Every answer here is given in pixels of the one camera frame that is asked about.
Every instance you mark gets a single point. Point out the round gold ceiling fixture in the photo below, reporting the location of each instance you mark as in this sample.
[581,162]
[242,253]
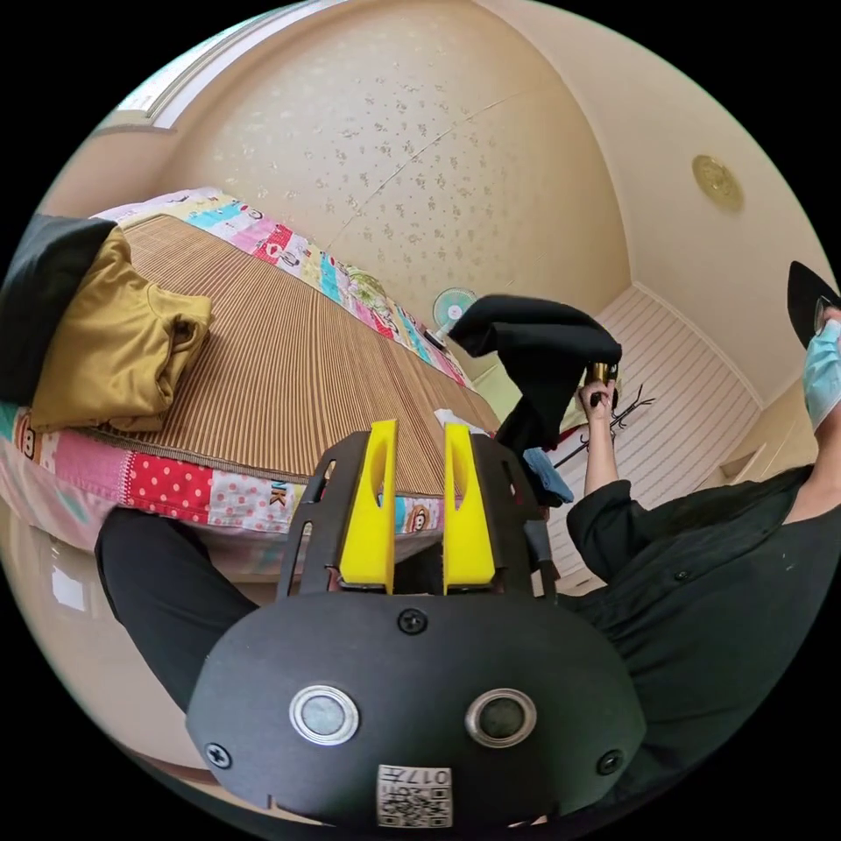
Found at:
[716,183]

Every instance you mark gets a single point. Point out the person's right forearm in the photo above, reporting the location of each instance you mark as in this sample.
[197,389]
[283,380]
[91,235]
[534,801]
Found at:
[601,456]

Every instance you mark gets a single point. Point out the person's body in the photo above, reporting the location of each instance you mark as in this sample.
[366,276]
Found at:
[723,591]

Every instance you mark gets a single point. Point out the pile of clothes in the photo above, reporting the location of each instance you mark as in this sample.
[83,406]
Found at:
[112,342]

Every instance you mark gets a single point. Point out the small light blue fan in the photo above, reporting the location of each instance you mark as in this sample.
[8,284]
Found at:
[453,307]

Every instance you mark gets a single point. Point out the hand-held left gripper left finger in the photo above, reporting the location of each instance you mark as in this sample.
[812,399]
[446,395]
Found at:
[369,519]

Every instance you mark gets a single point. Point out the bed with woven mat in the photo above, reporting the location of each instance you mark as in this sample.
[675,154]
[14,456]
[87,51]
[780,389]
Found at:
[296,368]

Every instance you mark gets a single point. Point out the blue cloth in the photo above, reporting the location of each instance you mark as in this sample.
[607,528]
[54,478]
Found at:
[550,479]

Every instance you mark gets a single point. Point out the black pants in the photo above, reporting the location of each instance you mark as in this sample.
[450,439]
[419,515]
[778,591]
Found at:
[545,355]

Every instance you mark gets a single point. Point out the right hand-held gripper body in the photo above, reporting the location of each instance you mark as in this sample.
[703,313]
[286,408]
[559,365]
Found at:
[602,374]

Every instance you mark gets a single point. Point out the black coat stand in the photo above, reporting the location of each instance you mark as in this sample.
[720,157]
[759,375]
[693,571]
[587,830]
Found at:
[625,409]

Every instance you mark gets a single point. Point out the person's right hand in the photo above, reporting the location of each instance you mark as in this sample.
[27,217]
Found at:
[596,402]

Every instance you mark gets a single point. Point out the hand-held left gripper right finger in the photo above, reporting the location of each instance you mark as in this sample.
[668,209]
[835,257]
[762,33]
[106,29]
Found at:
[468,525]

